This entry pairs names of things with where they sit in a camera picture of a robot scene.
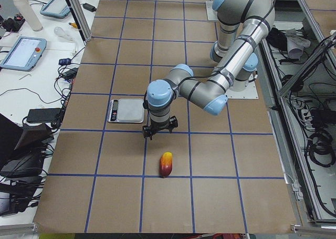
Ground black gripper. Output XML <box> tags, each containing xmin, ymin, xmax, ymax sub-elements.
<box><xmin>142</xmin><ymin>116</ymin><xmax>178</xmax><ymax>140</ymax></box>

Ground red yellow mango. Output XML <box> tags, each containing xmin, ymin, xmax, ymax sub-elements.
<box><xmin>159</xmin><ymin>152</ymin><xmax>173</xmax><ymax>178</ymax></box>

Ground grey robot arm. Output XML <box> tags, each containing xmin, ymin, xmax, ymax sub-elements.
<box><xmin>142</xmin><ymin>0</ymin><xmax>275</xmax><ymax>138</ymax></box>

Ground silver digital kitchen scale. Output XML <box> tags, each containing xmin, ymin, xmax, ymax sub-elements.
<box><xmin>107</xmin><ymin>98</ymin><xmax>144</xmax><ymax>123</ymax></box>

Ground black flat device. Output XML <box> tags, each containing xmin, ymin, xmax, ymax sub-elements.
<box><xmin>26</xmin><ymin>108</ymin><xmax>61</xmax><ymax>123</ymax></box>

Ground clear light bulb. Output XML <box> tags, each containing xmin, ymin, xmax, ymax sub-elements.
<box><xmin>54</xmin><ymin>27</ymin><xmax>74</xmax><ymax>41</ymax></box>

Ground black power brick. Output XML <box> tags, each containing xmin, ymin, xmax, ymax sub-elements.
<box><xmin>82</xmin><ymin>3</ymin><xmax>97</xmax><ymax>12</ymax></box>

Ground white power strip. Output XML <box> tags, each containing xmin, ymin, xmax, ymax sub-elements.
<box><xmin>293</xmin><ymin>97</ymin><xmax>314</xmax><ymax>131</ymax></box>

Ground near teach pendant tablet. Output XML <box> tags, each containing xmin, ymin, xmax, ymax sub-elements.
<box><xmin>1</xmin><ymin>36</ymin><xmax>47</xmax><ymax>71</ymax></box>

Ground teach pendant tablet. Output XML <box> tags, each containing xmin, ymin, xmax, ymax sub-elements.
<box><xmin>1</xmin><ymin>36</ymin><xmax>47</xmax><ymax>71</ymax></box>
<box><xmin>40</xmin><ymin>0</ymin><xmax>70</xmax><ymax>18</ymax></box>

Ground far teach pendant tablet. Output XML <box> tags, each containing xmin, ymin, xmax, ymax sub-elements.
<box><xmin>40</xmin><ymin>0</ymin><xmax>70</xmax><ymax>18</ymax></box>

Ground grey cloth bundle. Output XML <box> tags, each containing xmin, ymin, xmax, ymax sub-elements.
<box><xmin>285</xmin><ymin>28</ymin><xmax>311</xmax><ymax>60</ymax></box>

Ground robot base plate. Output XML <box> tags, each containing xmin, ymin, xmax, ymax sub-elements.
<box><xmin>205</xmin><ymin>1</ymin><xmax>218</xmax><ymax>22</ymax></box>
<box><xmin>226</xmin><ymin>75</ymin><xmax>259</xmax><ymax>99</ymax></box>

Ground aluminium frame post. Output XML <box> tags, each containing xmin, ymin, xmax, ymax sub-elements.
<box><xmin>65</xmin><ymin>0</ymin><xmax>92</xmax><ymax>43</ymax></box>

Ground coiled black cables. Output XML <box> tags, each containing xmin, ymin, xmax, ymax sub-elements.
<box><xmin>306</xmin><ymin>130</ymin><xmax>336</xmax><ymax>169</ymax></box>

